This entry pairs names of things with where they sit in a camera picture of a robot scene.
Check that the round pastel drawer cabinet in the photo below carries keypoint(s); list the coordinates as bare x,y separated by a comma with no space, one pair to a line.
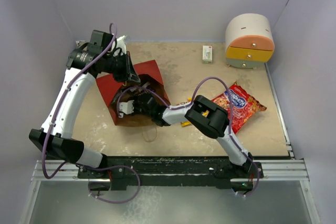
248,41

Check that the brown chocolate snack packet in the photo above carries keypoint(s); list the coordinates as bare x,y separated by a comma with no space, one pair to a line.
143,87

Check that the small white box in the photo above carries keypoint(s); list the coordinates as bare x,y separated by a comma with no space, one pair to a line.
207,54

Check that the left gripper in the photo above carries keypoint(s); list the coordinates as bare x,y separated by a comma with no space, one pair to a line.
128,72

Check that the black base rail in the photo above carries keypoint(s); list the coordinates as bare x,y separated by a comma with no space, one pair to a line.
197,171

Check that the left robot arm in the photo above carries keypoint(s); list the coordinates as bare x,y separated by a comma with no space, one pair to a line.
103,53

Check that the large red snack bag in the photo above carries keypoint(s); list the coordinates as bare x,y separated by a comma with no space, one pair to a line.
244,106

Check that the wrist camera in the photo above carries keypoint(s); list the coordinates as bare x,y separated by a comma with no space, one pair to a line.
120,46
125,108

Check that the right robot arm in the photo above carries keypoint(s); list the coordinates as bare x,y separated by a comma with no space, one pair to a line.
209,118

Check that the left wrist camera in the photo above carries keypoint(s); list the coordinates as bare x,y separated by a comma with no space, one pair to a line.
120,46

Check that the red paper bag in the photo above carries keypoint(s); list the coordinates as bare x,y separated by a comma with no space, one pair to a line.
112,92

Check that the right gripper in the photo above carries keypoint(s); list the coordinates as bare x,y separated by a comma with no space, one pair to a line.
135,103

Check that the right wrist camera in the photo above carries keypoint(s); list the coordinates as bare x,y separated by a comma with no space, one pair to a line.
125,108

